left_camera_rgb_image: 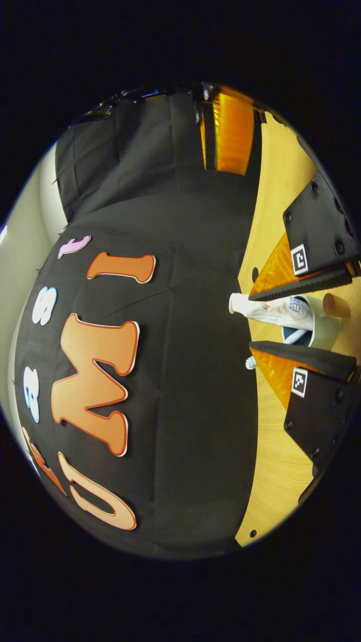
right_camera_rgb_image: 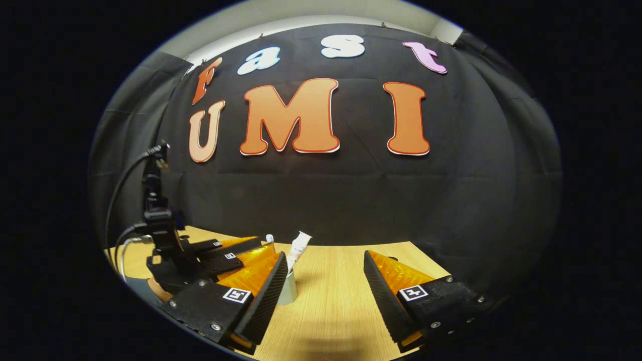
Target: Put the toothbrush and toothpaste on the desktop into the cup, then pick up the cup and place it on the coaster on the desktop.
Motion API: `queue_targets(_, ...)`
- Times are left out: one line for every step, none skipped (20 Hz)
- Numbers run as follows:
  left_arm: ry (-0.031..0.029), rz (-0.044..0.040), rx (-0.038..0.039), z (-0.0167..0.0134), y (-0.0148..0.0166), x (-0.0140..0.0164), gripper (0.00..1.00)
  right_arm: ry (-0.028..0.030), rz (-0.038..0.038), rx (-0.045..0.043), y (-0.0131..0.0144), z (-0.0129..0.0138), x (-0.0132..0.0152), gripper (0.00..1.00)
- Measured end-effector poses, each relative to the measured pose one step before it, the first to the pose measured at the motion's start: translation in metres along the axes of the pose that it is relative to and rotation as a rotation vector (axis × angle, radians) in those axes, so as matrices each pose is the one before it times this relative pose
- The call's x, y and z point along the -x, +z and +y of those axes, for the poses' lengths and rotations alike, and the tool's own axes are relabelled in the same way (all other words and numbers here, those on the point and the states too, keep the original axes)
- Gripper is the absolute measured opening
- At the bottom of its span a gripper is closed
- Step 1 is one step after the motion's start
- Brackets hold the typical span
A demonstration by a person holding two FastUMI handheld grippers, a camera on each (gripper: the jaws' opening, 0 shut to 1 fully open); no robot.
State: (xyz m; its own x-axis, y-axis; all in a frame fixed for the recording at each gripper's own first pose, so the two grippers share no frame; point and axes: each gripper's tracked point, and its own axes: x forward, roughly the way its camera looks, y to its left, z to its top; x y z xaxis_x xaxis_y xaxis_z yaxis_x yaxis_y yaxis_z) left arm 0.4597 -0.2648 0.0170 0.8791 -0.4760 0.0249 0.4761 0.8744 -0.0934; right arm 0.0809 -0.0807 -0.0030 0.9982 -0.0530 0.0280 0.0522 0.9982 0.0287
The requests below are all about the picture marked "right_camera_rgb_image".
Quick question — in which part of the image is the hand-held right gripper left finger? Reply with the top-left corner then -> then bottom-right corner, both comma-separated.
159,251 -> 289,355

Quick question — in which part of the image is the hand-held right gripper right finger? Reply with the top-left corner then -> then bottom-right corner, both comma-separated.
363,250 -> 486,353

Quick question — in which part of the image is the light blue cup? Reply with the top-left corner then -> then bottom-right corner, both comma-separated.
276,268 -> 298,306

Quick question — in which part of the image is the white toothpaste tube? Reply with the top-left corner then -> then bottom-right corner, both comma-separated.
286,231 -> 312,274

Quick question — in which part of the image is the wooden desktop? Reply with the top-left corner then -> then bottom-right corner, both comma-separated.
108,226 -> 452,361

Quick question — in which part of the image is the black backdrop cloth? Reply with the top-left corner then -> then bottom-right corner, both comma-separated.
89,23 -> 562,301

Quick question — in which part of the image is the grey cable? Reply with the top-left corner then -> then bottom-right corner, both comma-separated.
119,236 -> 152,282

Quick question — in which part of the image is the black cable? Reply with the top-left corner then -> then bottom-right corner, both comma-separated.
104,149 -> 153,251

